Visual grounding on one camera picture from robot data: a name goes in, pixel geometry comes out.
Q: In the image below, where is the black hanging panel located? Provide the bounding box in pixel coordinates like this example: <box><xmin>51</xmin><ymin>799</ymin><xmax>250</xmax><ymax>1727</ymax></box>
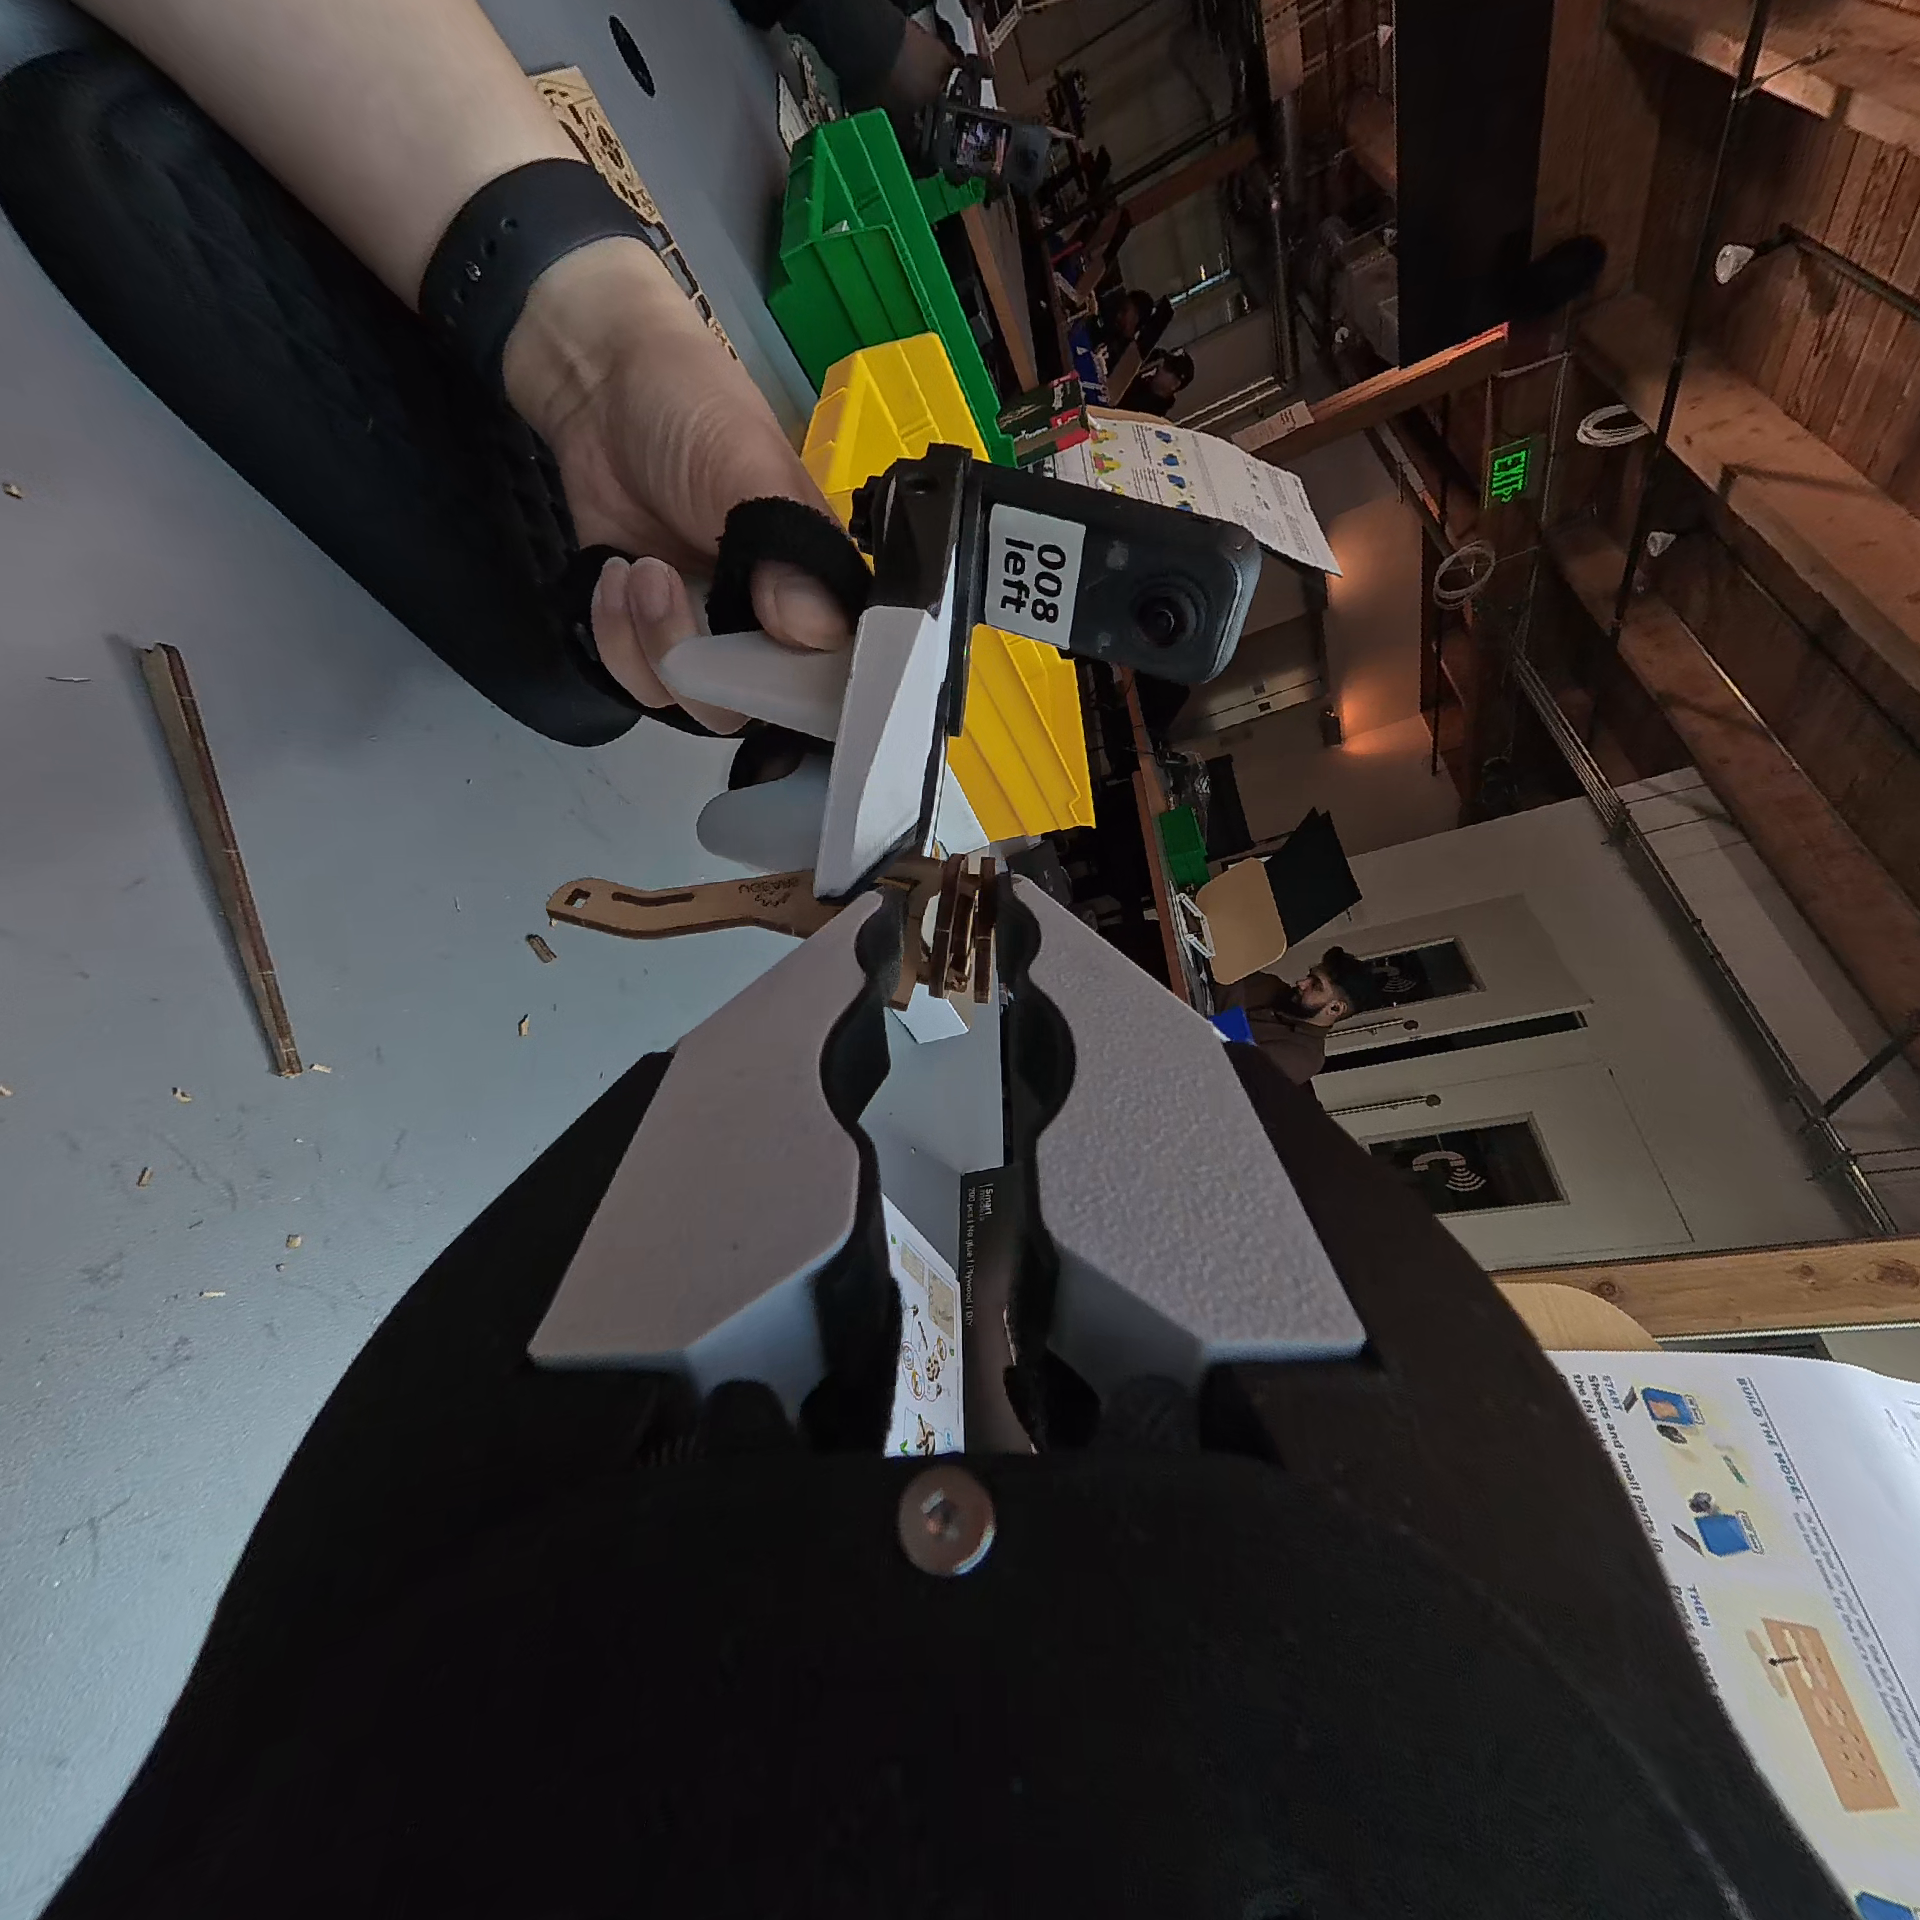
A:
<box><xmin>1394</xmin><ymin>0</ymin><xmax>1547</xmax><ymax>366</ymax></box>

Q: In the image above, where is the person's left hand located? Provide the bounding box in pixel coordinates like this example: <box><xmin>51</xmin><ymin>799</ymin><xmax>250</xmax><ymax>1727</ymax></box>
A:
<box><xmin>503</xmin><ymin>275</ymin><xmax>875</xmax><ymax>714</ymax></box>

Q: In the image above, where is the thin wooden stick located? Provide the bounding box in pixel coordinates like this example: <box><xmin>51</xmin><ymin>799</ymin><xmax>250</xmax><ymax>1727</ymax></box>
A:
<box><xmin>141</xmin><ymin>643</ymin><xmax>305</xmax><ymax>1080</ymax></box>

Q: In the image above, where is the small screen device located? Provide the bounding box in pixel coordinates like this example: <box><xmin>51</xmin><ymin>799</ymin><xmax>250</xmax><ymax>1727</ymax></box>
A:
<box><xmin>930</xmin><ymin>66</ymin><xmax>1010</xmax><ymax>179</ymax></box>

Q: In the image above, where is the wooden lever part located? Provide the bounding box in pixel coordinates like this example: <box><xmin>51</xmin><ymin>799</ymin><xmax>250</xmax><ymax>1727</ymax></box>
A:
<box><xmin>544</xmin><ymin>873</ymin><xmax>849</xmax><ymax>944</ymax></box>

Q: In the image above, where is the person's left forearm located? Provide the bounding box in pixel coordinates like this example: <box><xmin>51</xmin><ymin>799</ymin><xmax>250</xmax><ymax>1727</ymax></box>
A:
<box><xmin>77</xmin><ymin>0</ymin><xmax>601</xmax><ymax>303</ymax></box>

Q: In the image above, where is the small red green box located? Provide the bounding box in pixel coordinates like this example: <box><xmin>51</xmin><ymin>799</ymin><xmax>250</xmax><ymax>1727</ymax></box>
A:
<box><xmin>1008</xmin><ymin>375</ymin><xmax>1094</xmax><ymax>464</ymax></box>

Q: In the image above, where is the yellow plastic bin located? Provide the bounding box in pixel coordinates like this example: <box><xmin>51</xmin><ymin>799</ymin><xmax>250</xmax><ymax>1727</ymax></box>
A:
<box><xmin>802</xmin><ymin>337</ymin><xmax>1098</xmax><ymax>842</ymax></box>

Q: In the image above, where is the black wristwatch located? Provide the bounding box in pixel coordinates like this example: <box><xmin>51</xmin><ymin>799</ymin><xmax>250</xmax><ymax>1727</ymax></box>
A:
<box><xmin>416</xmin><ymin>159</ymin><xmax>663</xmax><ymax>385</ymax></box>

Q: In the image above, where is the printed sheet on wooden clipboard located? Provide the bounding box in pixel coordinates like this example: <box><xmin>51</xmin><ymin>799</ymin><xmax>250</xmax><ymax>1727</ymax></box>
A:
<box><xmin>1499</xmin><ymin>1280</ymin><xmax>1920</xmax><ymax>1920</ymax></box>
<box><xmin>1078</xmin><ymin>406</ymin><xmax>1344</xmax><ymax>579</ymax></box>

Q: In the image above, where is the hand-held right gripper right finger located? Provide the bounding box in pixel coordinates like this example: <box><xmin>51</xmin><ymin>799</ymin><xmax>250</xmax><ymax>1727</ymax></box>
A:
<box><xmin>960</xmin><ymin>873</ymin><xmax>1369</xmax><ymax>1454</ymax></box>

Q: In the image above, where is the black model kit box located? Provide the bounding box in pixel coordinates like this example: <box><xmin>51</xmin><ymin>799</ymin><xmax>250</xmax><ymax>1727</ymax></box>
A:
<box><xmin>958</xmin><ymin>1168</ymin><xmax>1010</xmax><ymax>1449</ymax></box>

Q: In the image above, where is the wooden gear wheel assembly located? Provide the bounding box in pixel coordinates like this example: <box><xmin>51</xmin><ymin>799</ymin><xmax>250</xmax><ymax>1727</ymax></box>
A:
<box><xmin>878</xmin><ymin>854</ymin><xmax>1003</xmax><ymax>1010</ymax></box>

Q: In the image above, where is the black padded cushion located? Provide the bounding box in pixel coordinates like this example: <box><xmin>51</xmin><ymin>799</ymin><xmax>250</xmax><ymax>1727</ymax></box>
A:
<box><xmin>0</xmin><ymin>54</ymin><xmax>707</xmax><ymax>747</ymax></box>

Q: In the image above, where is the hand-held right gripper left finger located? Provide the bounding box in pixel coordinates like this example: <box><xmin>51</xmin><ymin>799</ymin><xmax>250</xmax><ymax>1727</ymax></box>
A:
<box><xmin>529</xmin><ymin>886</ymin><xmax>910</xmax><ymax>1454</ymax></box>

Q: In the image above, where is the wooden chair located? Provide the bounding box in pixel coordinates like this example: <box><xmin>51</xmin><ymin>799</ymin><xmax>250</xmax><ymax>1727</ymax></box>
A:
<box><xmin>1192</xmin><ymin>809</ymin><xmax>1365</xmax><ymax>988</ymax></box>

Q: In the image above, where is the plywood parts sheet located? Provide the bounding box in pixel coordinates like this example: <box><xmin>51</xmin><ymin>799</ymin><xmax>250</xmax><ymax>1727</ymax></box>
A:
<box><xmin>533</xmin><ymin>65</ymin><xmax>745</xmax><ymax>368</ymax></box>

